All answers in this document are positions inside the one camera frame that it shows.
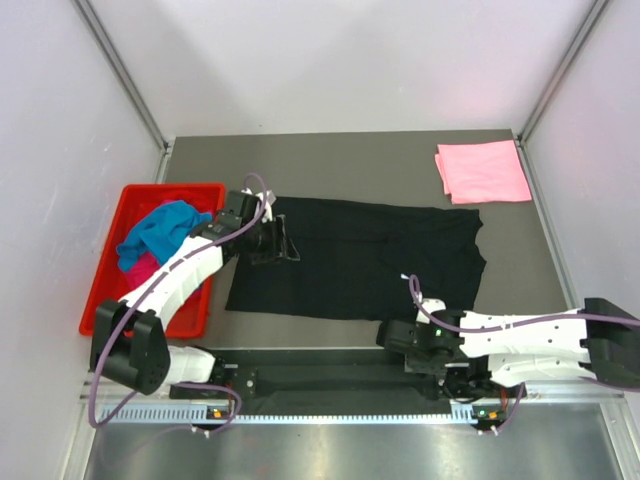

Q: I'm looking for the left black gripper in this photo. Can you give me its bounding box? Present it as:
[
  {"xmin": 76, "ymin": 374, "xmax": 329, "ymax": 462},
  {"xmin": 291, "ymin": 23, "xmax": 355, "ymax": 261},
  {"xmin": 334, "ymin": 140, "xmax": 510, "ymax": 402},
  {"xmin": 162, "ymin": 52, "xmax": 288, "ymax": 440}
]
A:
[{"xmin": 241, "ymin": 215, "xmax": 298, "ymax": 265}]

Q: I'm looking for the black t shirt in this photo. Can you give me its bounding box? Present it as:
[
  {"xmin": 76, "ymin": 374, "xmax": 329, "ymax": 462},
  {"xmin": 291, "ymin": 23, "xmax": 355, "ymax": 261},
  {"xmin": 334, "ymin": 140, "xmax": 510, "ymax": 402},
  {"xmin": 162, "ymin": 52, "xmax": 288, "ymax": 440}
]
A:
[{"xmin": 226, "ymin": 197, "xmax": 486, "ymax": 321}]

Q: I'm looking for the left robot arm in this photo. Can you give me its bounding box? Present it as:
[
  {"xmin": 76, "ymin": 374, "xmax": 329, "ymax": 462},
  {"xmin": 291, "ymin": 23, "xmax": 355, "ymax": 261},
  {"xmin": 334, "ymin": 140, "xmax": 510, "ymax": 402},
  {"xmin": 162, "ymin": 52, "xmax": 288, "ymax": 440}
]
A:
[{"xmin": 89, "ymin": 188, "xmax": 300, "ymax": 397}]

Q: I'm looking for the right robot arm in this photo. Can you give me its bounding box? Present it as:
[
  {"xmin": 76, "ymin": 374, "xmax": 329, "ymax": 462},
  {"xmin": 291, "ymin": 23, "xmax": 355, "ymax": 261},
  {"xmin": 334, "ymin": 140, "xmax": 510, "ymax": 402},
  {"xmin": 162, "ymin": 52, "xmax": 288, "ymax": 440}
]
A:
[{"xmin": 376, "ymin": 298, "xmax": 639, "ymax": 398}]

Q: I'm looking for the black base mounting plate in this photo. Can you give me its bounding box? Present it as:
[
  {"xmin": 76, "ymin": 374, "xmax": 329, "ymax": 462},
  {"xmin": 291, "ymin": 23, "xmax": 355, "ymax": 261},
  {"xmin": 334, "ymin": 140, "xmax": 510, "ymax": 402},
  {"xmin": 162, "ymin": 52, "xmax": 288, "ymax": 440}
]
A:
[{"xmin": 168, "ymin": 349, "xmax": 501, "ymax": 402}]

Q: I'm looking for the red plastic bin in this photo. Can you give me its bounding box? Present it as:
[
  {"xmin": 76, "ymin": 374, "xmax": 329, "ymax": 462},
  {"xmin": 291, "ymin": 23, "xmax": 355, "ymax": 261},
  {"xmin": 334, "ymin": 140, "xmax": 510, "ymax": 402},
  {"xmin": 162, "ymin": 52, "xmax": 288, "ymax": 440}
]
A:
[{"xmin": 79, "ymin": 183, "xmax": 225, "ymax": 337}]

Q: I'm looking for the blue t shirt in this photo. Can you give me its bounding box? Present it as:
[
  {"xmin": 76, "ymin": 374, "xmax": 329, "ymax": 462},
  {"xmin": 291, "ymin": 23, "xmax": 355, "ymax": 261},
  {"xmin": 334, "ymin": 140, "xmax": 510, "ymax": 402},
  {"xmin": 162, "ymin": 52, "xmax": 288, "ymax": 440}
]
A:
[{"xmin": 116, "ymin": 200, "xmax": 213, "ymax": 272}]

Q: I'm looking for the magenta t shirt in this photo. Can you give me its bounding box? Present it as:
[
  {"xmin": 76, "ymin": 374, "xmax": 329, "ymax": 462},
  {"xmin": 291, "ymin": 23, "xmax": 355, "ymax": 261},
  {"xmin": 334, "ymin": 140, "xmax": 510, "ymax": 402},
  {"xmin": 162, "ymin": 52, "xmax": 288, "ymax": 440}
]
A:
[{"xmin": 124, "ymin": 252, "xmax": 161, "ymax": 290}]

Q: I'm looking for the pink folded t shirt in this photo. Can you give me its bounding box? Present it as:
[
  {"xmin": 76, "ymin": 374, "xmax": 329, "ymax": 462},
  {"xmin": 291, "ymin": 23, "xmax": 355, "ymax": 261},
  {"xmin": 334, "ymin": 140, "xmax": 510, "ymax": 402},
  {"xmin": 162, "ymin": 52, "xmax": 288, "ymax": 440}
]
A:
[{"xmin": 434, "ymin": 140, "xmax": 532, "ymax": 205}]

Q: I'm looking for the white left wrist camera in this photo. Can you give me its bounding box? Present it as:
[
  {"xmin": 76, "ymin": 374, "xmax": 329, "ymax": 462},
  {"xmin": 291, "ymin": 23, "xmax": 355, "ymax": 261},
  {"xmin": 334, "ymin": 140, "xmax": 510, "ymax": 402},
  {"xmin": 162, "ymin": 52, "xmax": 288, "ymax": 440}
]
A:
[{"xmin": 242, "ymin": 188, "xmax": 277, "ymax": 223}]

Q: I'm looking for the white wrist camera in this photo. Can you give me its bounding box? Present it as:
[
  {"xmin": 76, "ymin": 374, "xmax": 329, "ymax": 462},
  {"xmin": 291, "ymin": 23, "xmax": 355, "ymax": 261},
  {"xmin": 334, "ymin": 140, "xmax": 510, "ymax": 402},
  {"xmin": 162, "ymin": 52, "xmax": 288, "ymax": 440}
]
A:
[
  {"xmin": 242, "ymin": 188, "xmax": 277, "ymax": 223},
  {"xmin": 422, "ymin": 298, "xmax": 446, "ymax": 314}
]

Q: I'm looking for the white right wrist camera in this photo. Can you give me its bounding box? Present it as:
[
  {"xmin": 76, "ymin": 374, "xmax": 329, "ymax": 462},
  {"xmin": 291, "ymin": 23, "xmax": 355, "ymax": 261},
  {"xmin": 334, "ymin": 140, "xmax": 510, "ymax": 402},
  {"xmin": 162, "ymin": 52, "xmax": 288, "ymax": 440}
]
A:
[{"xmin": 422, "ymin": 298, "xmax": 446, "ymax": 314}]

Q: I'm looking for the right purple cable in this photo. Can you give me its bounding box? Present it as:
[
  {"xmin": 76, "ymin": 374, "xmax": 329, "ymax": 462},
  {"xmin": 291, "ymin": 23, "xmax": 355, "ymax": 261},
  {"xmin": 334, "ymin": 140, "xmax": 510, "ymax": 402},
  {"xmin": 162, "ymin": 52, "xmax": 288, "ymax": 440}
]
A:
[{"xmin": 408, "ymin": 273, "xmax": 640, "ymax": 431}]

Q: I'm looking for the purple cable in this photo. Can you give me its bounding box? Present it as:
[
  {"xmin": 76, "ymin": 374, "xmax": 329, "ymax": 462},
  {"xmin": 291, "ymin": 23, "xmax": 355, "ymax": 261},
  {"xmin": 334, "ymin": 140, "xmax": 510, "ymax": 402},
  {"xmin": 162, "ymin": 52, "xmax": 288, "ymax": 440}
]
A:
[
  {"xmin": 87, "ymin": 172, "xmax": 274, "ymax": 441},
  {"xmin": 408, "ymin": 273, "xmax": 640, "ymax": 431}
]

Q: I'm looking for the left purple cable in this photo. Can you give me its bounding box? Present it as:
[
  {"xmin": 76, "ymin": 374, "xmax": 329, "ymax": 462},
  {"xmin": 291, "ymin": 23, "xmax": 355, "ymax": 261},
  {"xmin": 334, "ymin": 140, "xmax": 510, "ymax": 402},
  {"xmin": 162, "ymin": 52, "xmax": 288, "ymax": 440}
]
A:
[{"xmin": 87, "ymin": 172, "xmax": 274, "ymax": 441}]

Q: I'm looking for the aluminium front rail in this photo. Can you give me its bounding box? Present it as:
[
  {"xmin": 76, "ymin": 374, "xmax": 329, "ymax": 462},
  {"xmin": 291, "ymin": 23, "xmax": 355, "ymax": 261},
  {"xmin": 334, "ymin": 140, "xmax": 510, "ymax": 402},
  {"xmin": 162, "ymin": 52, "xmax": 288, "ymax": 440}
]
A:
[{"xmin": 79, "ymin": 362, "xmax": 626, "ymax": 406}]

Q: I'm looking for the grey slotted cable duct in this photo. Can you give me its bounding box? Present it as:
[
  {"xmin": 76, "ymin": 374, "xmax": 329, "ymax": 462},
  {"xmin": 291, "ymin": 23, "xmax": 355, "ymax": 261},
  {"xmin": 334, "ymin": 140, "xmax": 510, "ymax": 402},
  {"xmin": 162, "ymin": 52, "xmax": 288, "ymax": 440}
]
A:
[{"xmin": 98, "ymin": 402, "xmax": 506, "ymax": 425}]

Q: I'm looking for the left aluminium frame post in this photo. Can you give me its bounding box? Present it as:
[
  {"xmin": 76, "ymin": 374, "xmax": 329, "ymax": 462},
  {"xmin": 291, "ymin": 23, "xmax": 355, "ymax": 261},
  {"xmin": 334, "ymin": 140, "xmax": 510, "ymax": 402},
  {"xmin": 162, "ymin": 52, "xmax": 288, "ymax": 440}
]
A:
[{"xmin": 71, "ymin": 0, "xmax": 169, "ymax": 152}]

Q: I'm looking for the aluminium frame post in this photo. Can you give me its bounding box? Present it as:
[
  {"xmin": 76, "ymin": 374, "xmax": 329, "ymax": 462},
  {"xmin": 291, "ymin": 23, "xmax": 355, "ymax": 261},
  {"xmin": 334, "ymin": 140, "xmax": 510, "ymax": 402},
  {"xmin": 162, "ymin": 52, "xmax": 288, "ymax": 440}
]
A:
[
  {"xmin": 515, "ymin": 0, "xmax": 612, "ymax": 145},
  {"xmin": 71, "ymin": 0, "xmax": 169, "ymax": 152}
]

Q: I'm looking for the right aluminium frame post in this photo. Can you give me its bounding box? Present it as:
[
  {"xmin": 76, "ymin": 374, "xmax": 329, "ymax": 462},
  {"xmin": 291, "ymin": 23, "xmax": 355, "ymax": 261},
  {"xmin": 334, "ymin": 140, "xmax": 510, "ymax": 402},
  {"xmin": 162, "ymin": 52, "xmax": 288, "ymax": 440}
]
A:
[{"xmin": 515, "ymin": 0, "xmax": 612, "ymax": 145}]

